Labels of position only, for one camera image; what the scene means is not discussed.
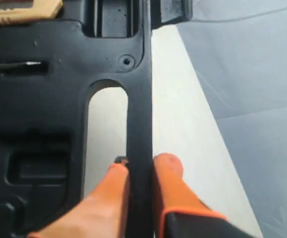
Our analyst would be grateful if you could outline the black orange right gripper right finger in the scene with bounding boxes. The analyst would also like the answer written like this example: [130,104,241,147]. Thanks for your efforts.
[153,153,251,238]

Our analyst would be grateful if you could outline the black orange right gripper left finger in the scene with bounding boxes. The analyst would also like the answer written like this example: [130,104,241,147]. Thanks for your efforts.
[27,157,130,238]

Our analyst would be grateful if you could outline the black plastic tool case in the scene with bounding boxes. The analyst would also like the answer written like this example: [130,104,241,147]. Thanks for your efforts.
[0,0,193,238]

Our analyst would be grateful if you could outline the thin test pen screwdriver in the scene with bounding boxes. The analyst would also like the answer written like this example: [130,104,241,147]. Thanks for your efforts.
[0,61,41,70]

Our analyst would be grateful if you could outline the grey backdrop cloth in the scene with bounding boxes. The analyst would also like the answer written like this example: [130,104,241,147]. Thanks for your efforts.
[178,0,287,238]

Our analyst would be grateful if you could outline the yellow utility knife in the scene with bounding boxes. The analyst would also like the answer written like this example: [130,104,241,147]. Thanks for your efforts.
[0,0,63,25]

